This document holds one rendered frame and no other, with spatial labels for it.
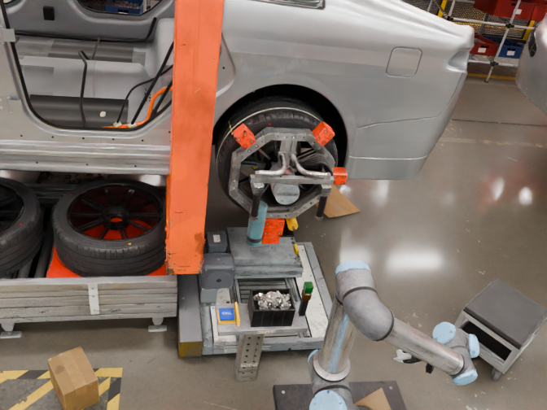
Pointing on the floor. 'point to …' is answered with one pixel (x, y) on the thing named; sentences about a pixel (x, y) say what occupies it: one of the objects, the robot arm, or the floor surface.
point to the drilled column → (248, 356)
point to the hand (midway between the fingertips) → (398, 355)
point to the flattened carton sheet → (339, 204)
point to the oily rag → (89, 177)
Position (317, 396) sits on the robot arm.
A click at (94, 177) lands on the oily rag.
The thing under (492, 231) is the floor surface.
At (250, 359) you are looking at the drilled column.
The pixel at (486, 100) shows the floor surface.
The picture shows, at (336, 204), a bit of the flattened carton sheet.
